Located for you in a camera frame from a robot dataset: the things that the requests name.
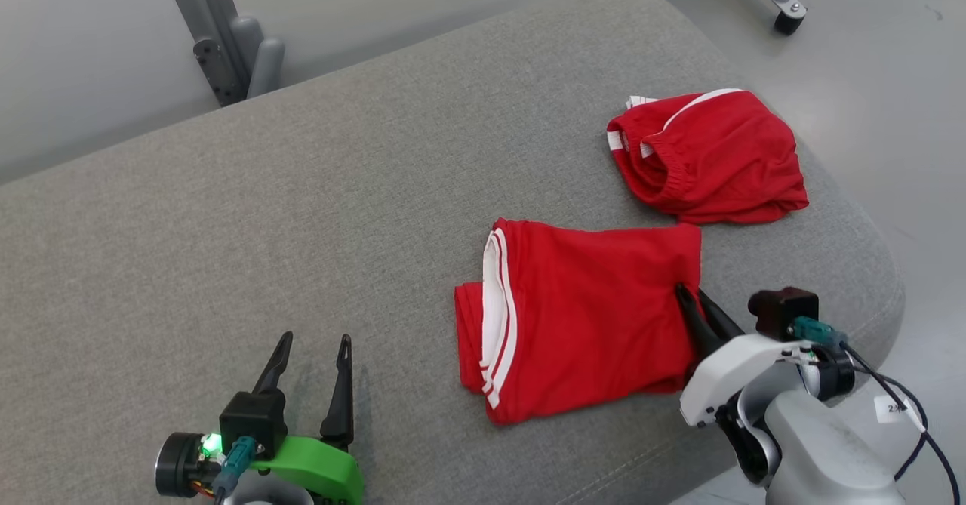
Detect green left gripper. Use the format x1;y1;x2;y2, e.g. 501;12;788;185
155;331;365;505

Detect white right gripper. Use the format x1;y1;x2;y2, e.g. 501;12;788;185
674;284;857;427

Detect red and white jersey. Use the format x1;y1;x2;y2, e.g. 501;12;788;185
454;218;704;426

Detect red shorts with white stripe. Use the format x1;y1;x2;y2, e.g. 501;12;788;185
606;88;811;226

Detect grey fabric sofa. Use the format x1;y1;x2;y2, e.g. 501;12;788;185
0;0;906;505

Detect black left cable teal plug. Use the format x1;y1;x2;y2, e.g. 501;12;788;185
211;436;262;505

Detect black cable teal plug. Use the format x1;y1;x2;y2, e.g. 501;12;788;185
789;316;961;505
211;436;262;505

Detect black right cable teal plug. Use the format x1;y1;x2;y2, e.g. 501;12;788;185
789;316;961;505

